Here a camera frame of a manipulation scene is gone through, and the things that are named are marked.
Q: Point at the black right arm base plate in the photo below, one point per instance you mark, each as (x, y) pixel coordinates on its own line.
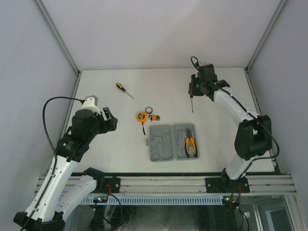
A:
(216, 185)

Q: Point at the short yellow black screwdriver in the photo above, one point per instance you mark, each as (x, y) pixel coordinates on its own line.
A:
(119, 86)

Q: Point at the right aluminium frame post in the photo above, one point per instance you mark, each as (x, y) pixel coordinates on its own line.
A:
(273, 20)

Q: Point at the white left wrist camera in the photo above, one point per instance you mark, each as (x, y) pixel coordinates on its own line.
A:
(91, 103)

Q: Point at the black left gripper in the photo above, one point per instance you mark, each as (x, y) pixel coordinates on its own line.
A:
(109, 125)

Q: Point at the orange tape measure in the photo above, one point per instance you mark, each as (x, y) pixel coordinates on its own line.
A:
(142, 118)

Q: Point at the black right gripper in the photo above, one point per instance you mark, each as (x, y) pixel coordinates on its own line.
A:
(192, 91)

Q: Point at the orange hex key set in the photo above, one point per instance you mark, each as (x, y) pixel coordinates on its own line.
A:
(154, 117)

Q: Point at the aluminium frame post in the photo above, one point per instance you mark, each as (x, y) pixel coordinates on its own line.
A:
(273, 20)
(42, 10)

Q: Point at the grey plastic tool case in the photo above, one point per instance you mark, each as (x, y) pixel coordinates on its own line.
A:
(166, 142)

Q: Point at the orange black pliers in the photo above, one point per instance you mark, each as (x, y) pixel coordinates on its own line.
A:
(190, 145)

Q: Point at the left aluminium frame post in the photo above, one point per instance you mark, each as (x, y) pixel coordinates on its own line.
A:
(42, 10)

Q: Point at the long black yellow screwdriver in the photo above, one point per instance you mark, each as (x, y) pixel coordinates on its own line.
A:
(191, 98)

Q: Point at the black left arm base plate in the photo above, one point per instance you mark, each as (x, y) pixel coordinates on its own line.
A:
(109, 185)

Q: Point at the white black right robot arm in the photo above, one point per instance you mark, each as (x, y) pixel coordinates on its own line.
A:
(253, 137)

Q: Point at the aluminium front rail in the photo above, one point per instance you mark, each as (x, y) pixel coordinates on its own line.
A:
(195, 185)

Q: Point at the grey slotted cable duct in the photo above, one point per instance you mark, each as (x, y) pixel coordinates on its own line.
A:
(153, 200)

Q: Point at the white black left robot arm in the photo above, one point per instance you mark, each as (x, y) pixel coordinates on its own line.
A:
(51, 208)

